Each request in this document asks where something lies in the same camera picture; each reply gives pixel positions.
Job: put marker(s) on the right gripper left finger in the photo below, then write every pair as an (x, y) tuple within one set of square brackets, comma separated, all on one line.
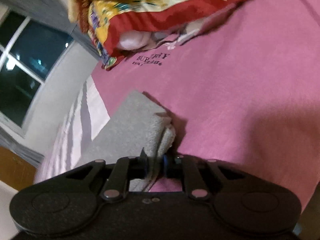
[(125, 170)]

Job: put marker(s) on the dark glass window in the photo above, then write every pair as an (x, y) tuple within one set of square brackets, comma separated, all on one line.
[(29, 52)]

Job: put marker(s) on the brown wooden door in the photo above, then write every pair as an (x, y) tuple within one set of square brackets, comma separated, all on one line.
[(15, 171)]

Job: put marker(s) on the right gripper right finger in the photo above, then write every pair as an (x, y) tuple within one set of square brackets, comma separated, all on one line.
[(185, 169)]

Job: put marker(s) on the pink grey striped bedsheet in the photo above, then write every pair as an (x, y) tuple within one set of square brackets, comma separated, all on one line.
[(246, 93)]

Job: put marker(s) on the grey fleece pants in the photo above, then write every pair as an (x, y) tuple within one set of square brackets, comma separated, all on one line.
[(138, 125)]

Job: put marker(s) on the colourful folded blanket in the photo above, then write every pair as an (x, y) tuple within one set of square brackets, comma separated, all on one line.
[(118, 28)]

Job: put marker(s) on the grey left curtain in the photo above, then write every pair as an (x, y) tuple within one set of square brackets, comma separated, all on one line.
[(32, 157)]

